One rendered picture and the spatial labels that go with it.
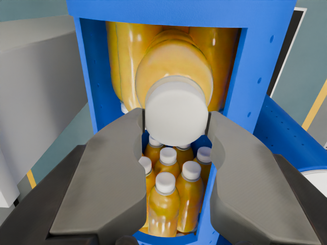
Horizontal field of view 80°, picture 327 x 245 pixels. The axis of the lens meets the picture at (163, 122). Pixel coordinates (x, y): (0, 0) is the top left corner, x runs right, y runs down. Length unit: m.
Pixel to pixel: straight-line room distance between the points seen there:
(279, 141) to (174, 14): 0.60
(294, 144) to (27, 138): 0.74
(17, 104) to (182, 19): 0.46
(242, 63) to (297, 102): 1.64
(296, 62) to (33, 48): 1.54
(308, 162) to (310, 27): 1.15
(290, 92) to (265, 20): 1.57
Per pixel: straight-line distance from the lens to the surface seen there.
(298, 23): 1.46
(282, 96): 1.76
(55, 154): 2.16
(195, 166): 0.43
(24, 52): 0.58
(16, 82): 0.56
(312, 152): 0.71
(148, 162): 0.43
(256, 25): 0.21
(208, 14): 0.18
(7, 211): 2.78
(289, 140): 0.73
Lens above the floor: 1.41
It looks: 59 degrees down
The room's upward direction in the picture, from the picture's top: 176 degrees counter-clockwise
